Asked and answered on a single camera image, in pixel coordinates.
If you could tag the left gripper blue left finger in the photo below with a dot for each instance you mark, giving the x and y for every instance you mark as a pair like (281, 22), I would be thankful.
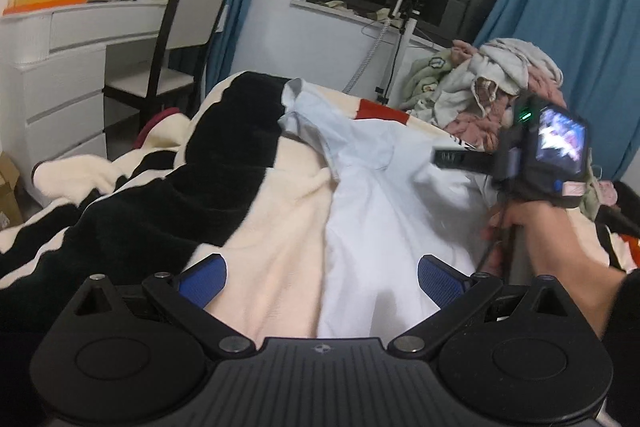
(204, 281)

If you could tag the pile of laundry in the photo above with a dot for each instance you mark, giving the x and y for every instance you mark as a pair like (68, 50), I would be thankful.
(469, 92)

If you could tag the right blue curtain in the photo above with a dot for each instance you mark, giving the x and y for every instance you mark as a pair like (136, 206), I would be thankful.
(596, 45)

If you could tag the person's right hand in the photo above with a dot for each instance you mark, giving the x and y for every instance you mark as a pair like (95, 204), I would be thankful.
(530, 231)

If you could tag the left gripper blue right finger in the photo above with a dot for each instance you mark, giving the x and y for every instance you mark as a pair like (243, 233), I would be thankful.
(440, 282)

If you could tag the black white chair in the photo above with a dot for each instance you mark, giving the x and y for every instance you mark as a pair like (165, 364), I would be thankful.
(177, 64)

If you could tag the white dresser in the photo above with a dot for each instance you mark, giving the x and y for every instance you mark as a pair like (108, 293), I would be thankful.
(52, 78)

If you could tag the striped fleece blanket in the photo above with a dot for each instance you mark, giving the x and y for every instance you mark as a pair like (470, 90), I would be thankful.
(98, 334)

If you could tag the white floor stand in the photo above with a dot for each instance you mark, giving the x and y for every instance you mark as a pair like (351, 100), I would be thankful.
(402, 16)

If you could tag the person's right forearm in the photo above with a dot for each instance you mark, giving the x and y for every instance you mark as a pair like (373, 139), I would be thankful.
(604, 295)

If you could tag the white shirt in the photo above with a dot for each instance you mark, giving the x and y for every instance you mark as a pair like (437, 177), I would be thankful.
(390, 207)

